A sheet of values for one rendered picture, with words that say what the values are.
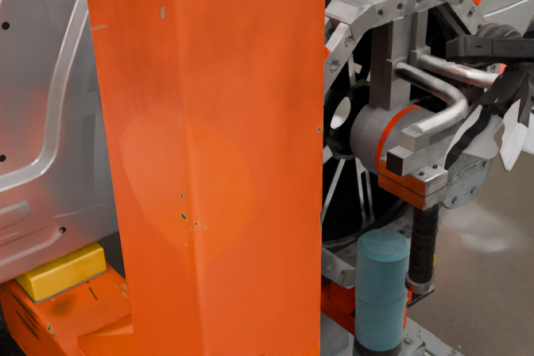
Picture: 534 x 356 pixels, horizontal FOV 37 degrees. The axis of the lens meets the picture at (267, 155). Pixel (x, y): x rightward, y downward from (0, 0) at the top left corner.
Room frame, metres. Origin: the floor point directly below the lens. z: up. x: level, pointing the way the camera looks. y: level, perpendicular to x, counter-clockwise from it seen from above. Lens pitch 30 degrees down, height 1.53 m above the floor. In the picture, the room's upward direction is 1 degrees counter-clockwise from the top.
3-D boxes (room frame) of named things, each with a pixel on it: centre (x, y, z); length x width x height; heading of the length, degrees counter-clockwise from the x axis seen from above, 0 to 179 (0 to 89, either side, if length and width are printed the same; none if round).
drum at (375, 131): (1.19, -0.26, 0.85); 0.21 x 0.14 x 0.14; 38
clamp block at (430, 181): (0.98, -0.21, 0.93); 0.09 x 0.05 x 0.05; 38
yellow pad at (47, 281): (1.11, 0.37, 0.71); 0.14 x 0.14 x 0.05; 38
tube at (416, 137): (1.09, -0.21, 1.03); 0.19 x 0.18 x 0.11; 38
